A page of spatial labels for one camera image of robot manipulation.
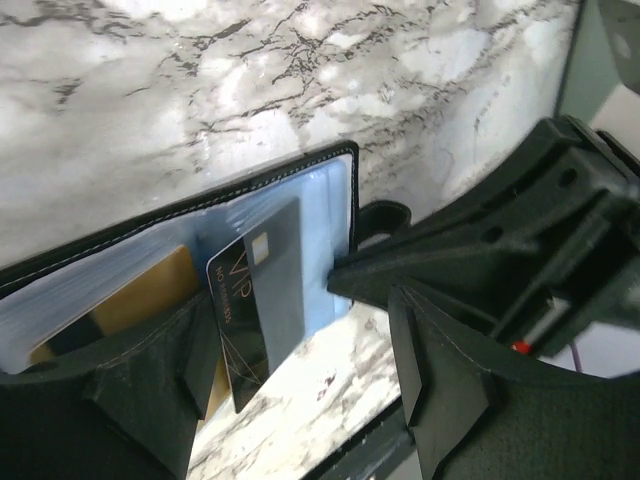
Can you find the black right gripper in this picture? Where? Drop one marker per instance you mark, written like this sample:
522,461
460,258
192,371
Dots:
534,253

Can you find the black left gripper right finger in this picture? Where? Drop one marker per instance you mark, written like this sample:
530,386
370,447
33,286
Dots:
480,410

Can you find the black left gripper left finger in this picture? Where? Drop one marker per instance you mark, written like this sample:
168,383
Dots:
124,407

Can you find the black leather card holder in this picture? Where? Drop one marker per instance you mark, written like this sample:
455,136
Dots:
50,291

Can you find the black card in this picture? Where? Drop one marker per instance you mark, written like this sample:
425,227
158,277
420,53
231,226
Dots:
256,286

